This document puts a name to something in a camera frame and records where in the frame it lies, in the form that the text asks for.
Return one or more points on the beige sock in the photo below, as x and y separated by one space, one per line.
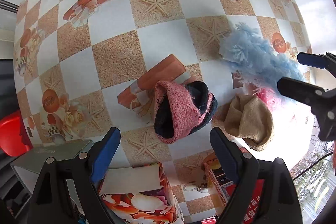
252 119

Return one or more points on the light blue fluffy duster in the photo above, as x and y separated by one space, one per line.
257 61

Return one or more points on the pink and navy sock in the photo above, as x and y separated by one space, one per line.
181 108

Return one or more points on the red box with yellow label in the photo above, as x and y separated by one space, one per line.
218 187

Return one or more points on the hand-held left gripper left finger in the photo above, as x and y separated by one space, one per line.
105 158

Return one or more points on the grey cardboard box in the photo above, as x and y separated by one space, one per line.
39 151

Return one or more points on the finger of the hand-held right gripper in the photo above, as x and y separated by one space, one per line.
312 59
296 87

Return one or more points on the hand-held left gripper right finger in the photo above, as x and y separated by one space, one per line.
223 155

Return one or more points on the checkered printed tablecloth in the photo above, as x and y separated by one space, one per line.
105 50

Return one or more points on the floral cardboard box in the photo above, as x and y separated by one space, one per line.
141 203

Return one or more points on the red plastic chair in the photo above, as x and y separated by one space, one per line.
13 134

